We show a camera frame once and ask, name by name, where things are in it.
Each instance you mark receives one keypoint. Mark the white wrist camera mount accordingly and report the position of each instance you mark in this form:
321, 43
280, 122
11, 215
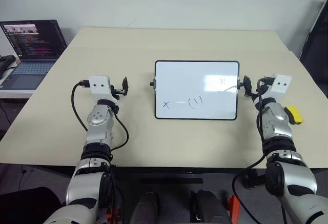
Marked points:
100, 85
282, 85

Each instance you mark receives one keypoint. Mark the white side table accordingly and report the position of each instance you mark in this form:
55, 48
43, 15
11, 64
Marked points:
15, 93

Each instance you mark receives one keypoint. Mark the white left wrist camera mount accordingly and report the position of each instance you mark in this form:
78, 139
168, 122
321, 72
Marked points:
100, 85

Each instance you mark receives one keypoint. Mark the black table frame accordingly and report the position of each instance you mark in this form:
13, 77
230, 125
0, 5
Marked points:
253, 180

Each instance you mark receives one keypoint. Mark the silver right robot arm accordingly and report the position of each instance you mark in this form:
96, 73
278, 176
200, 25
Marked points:
278, 116

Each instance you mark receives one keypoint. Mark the orange red clamp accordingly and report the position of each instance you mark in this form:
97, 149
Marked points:
112, 215
234, 208

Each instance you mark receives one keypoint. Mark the black flat bar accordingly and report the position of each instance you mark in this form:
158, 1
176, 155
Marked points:
171, 180

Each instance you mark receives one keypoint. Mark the black framed whiteboard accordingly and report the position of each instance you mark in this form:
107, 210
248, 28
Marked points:
194, 88

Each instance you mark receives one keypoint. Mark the open grey laptop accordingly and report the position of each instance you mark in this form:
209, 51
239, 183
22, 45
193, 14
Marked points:
33, 42

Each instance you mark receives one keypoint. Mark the black chair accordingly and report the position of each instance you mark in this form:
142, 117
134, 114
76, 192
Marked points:
315, 49

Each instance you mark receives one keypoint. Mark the yellow and black eraser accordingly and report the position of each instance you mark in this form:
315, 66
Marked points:
296, 113

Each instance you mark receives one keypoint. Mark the black rounded seat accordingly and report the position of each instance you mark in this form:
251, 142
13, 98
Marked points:
28, 203

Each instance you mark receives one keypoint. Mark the black device beside laptop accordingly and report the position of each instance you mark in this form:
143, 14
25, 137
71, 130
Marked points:
5, 65

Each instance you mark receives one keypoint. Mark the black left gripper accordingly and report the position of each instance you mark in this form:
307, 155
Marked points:
116, 92

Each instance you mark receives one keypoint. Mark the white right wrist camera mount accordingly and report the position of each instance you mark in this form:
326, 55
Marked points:
282, 85

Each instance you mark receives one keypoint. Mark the dark rounded shape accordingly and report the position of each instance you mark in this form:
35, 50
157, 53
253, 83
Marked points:
144, 208
210, 208

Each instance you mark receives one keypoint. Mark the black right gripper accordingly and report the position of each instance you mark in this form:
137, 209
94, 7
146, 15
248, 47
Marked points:
254, 92

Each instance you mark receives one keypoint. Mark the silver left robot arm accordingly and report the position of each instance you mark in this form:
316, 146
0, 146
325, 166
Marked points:
97, 117

